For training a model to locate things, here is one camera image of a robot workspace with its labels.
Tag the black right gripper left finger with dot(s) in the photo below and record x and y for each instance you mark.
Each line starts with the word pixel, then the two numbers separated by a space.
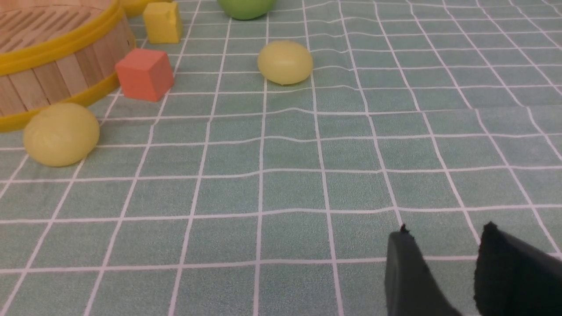
pixel 410 288

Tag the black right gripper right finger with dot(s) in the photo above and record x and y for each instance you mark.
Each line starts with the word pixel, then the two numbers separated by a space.
pixel 514 278

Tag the yellow bun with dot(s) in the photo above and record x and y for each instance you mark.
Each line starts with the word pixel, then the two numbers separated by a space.
pixel 61 135
pixel 285 62

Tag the yellow bun front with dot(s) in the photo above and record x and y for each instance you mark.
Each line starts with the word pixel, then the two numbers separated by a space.
pixel 61 135

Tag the bamboo steamer tray yellow rim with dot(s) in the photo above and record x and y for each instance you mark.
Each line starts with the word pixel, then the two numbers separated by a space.
pixel 55 51

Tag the green checkered tablecloth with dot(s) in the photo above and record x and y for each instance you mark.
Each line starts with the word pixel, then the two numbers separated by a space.
pixel 236 196

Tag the green apple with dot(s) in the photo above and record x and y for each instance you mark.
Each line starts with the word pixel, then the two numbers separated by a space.
pixel 246 9

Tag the orange cube block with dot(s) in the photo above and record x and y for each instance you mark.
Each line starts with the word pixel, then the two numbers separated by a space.
pixel 145 74

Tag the yellow cube block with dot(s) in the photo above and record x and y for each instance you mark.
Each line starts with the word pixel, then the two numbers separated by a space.
pixel 163 22

